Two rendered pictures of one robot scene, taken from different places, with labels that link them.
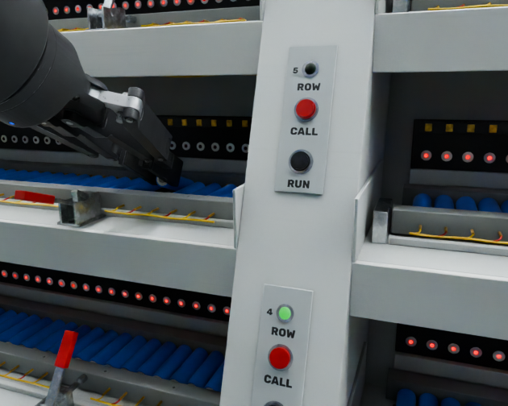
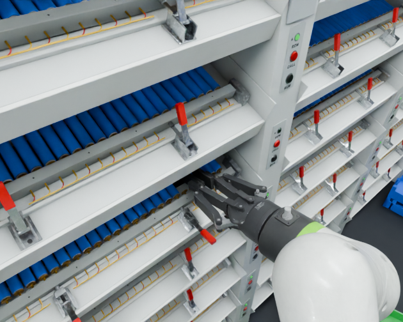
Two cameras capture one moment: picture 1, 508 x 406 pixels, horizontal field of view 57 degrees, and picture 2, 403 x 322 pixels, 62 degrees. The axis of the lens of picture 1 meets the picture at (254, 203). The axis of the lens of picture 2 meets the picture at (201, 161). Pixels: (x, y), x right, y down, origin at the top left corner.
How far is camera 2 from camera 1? 81 cm
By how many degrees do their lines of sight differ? 72
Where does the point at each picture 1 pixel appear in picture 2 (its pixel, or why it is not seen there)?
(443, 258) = (290, 152)
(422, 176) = not seen: hidden behind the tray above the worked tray
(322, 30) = (283, 115)
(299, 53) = (276, 127)
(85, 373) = (180, 252)
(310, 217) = (273, 169)
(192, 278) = not seen: hidden behind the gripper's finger
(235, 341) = not seen: hidden behind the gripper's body
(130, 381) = (196, 239)
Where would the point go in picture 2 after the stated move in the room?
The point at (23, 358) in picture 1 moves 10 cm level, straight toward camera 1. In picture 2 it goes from (151, 272) to (194, 276)
